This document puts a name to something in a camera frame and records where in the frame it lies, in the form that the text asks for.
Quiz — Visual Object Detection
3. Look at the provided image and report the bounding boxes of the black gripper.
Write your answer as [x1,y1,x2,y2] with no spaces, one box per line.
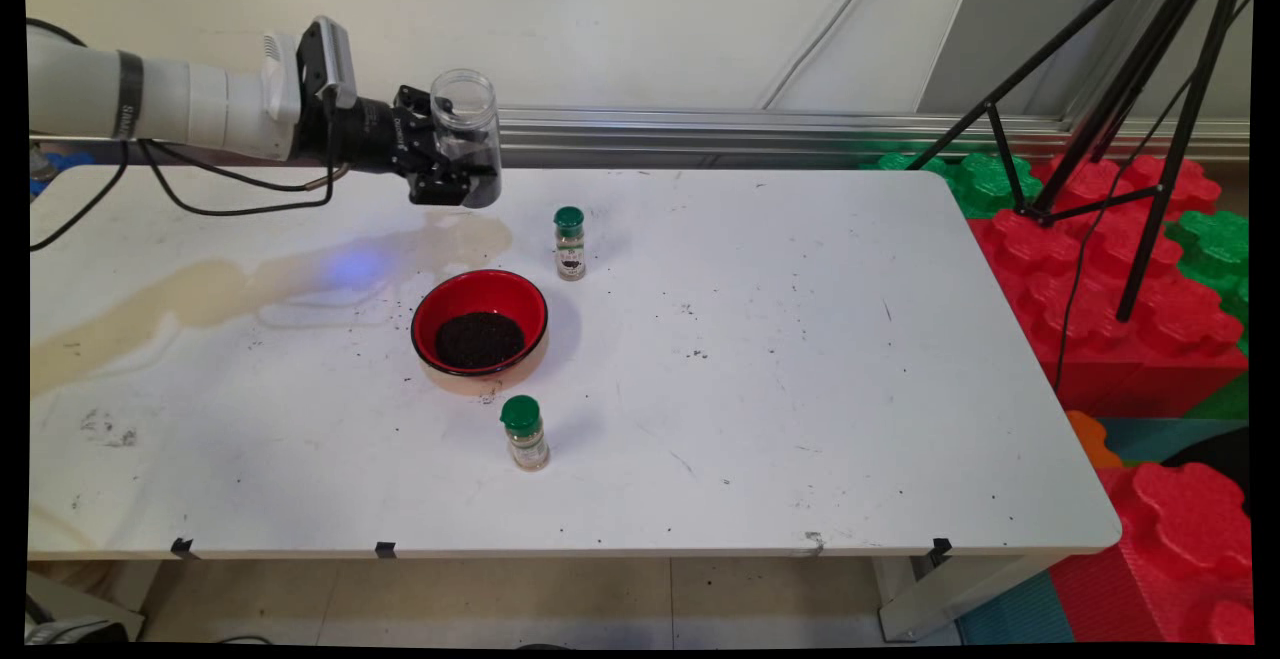
[298,85,498,209]

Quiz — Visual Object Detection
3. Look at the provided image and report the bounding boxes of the clear jar of dark seeds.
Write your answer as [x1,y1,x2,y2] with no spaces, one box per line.
[429,68,504,211]

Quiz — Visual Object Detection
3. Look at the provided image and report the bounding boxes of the red bowl with black rim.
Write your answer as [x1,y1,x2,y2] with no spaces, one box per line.
[411,269,550,380]

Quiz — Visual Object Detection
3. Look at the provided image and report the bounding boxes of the green-capped spice bottle, dark contents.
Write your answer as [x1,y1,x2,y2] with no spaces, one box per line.
[554,206,589,283]

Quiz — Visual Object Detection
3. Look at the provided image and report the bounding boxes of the pile of dark seeds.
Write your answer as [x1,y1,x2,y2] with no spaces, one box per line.
[433,310,527,373]

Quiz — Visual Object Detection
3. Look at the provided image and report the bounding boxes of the green-capped spice bottle, light contents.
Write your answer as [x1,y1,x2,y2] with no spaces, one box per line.
[500,395,553,473]

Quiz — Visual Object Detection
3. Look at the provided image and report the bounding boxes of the green foam block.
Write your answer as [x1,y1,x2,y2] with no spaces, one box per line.
[1163,210,1251,355]
[865,151,1044,221]

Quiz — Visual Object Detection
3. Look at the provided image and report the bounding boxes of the white table leg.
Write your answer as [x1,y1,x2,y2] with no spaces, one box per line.
[873,552,1063,643]

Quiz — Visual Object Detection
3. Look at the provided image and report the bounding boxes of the orange foam piece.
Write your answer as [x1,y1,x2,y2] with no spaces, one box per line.
[1064,410,1123,471]

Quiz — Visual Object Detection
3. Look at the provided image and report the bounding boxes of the large red foam block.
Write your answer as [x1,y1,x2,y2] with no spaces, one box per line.
[965,155,1249,420]

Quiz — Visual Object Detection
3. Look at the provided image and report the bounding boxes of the black tripod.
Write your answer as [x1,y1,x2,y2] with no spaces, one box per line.
[905,0,1256,326]

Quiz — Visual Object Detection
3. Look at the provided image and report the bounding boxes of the teal foam mat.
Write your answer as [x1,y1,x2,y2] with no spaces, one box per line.
[1098,416,1213,466]

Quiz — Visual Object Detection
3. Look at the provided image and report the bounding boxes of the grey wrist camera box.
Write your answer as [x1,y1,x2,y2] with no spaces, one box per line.
[262,16,359,126]

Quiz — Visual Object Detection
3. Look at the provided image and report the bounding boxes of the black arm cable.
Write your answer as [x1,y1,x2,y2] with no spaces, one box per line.
[28,17,353,253]

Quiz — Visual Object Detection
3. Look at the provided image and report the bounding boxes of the aluminium wall rail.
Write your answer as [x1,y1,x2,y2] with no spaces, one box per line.
[30,104,1251,172]

